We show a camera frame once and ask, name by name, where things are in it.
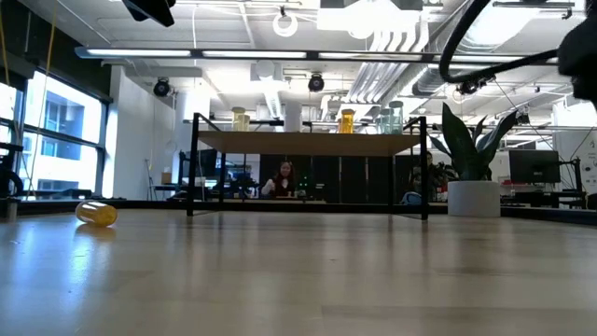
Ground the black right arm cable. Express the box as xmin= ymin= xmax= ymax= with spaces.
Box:
xmin=437 ymin=0 xmax=561 ymax=85

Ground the silver ventilation duct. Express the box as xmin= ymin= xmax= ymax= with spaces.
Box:
xmin=410 ymin=0 xmax=528 ymax=97

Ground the white plastic screw-cap bottle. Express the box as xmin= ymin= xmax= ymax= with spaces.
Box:
xmin=284 ymin=105 xmax=304 ymax=133

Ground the yellow power cord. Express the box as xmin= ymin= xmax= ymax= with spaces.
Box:
xmin=25 ymin=0 xmax=60 ymax=200

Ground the black aluminium table frame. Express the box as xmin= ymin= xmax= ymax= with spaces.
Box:
xmin=0 ymin=198 xmax=597 ymax=226

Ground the white ring ceiling lamp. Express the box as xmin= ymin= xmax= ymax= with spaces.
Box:
xmin=272 ymin=9 xmax=299 ymax=38

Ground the large glass window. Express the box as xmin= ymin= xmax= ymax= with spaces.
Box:
xmin=0 ymin=69 xmax=108 ymax=202

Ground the person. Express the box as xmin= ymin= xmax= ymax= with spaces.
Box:
xmin=410 ymin=149 xmax=451 ymax=202
xmin=260 ymin=161 xmax=298 ymax=200

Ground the snake plant in white pot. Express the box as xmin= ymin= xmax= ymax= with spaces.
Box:
xmin=427 ymin=102 xmax=519 ymax=218

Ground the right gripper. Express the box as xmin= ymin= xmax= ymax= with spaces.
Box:
xmin=557 ymin=16 xmax=597 ymax=111

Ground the wood shelf black metal frame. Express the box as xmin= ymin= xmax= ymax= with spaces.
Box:
xmin=186 ymin=111 xmax=430 ymax=221

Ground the green pill vial white cap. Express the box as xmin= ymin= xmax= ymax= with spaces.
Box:
xmin=389 ymin=100 xmax=405 ymax=135
xmin=378 ymin=107 xmax=393 ymax=135

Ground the black linear ceiling light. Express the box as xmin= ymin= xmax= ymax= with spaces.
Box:
xmin=74 ymin=45 xmax=561 ymax=66

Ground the black computer monitor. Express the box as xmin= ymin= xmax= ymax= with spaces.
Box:
xmin=508 ymin=148 xmax=561 ymax=184
xmin=184 ymin=148 xmax=219 ymax=178

